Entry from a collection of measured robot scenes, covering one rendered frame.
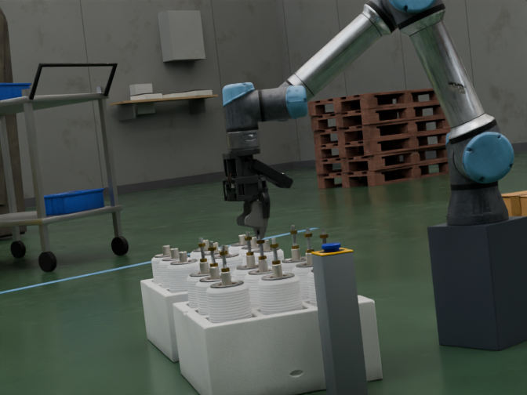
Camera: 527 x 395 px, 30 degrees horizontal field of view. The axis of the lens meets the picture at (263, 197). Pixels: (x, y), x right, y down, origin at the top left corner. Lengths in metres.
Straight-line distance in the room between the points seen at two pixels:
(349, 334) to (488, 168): 0.52
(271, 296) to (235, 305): 0.09
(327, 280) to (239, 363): 0.27
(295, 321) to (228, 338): 0.15
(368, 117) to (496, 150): 7.03
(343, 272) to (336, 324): 0.11
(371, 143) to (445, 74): 7.02
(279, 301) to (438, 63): 0.65
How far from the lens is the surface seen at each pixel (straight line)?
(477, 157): 2.28
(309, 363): 2.18
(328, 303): 2.04
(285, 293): 2.17
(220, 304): 2.15
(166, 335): 2.69
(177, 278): 2.67
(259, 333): 2.14
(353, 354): 2.07
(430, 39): 2.30
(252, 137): 2.26
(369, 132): 9.33
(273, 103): 2.26
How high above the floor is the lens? 0.56
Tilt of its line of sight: 3 degrees down
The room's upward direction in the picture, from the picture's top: 6 degrees counter-clockwise
